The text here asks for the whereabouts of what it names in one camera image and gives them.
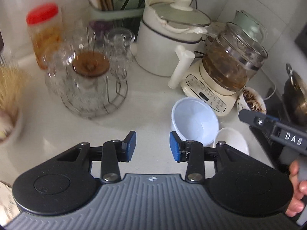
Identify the glass pitcher with wooden lid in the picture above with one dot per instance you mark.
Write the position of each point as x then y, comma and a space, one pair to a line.
76, 73

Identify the floral bowl with dark food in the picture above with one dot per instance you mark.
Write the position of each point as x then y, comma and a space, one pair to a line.
249, 99

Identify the glass health kettle cream base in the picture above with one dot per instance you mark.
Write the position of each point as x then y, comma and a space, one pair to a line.
231, 61

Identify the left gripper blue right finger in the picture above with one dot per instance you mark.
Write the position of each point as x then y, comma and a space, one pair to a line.
178, 147

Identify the floral ceramic plate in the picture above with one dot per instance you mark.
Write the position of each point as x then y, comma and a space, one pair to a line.
8, 207

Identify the white electric cooking pot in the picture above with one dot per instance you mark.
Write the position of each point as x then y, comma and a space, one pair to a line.
168, 35

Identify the red lid plastic jar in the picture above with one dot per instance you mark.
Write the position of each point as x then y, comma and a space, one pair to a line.
45, 28

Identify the stainless steel wok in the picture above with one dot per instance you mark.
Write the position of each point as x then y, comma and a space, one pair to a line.
295, 97

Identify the person's right hand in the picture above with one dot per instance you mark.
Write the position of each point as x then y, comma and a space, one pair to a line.
296, 205

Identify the wire glass cup holder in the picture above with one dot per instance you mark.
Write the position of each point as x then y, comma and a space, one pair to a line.
116, 89

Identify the green chopstick holder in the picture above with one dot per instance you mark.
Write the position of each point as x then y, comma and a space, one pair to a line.
104, 14

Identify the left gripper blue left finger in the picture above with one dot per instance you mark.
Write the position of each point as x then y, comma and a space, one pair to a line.
128, 146

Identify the upturned clear glass cup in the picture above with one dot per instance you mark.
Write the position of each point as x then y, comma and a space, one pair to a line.
118, 49

